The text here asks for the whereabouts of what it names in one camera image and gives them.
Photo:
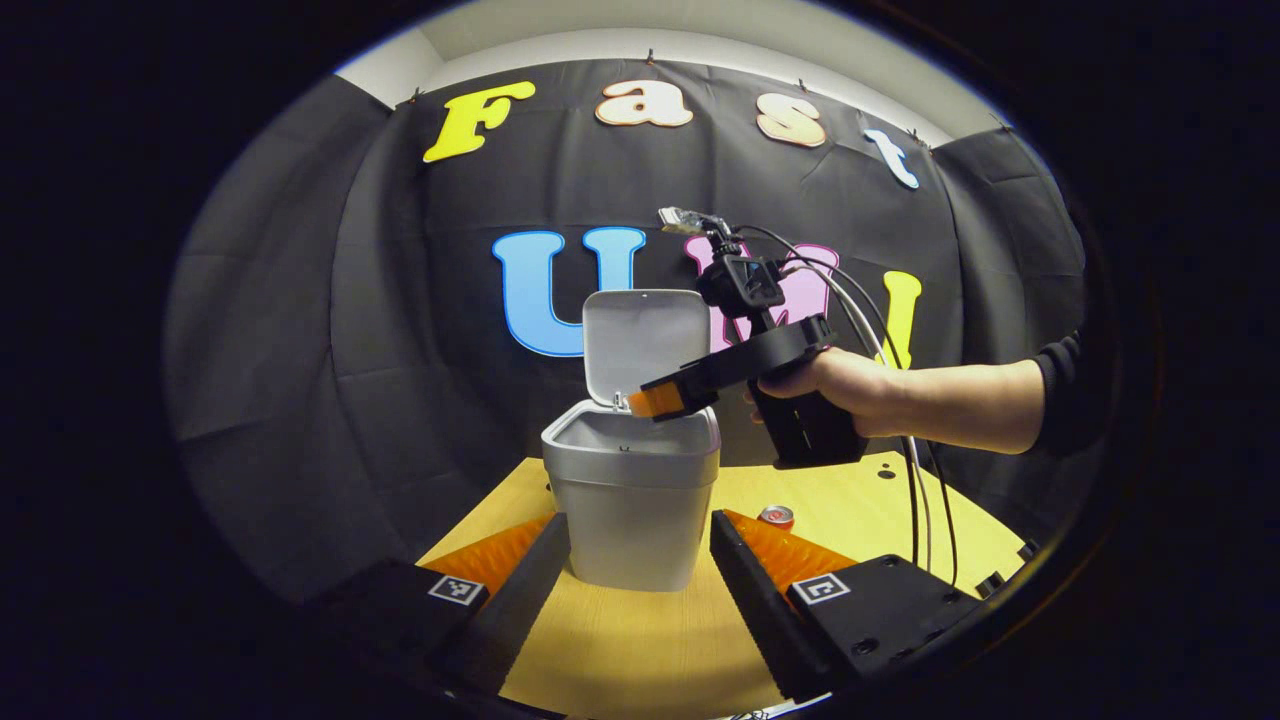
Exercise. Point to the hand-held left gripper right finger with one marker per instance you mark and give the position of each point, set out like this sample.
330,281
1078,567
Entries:
765,620

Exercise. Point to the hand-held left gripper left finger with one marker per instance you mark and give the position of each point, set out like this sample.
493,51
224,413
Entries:
520,600

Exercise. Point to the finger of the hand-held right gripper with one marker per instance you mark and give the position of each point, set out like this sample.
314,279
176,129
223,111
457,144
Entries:
660,400

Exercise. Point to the red pop can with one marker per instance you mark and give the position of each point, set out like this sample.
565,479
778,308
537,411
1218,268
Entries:
776,517

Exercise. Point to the white desktop garbage bin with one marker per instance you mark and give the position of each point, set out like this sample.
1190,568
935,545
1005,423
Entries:
630,500

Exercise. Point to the wooden desktop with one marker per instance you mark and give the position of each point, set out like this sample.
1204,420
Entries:
640,640

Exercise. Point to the black backdrop cloth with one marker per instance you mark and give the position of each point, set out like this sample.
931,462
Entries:
400,300

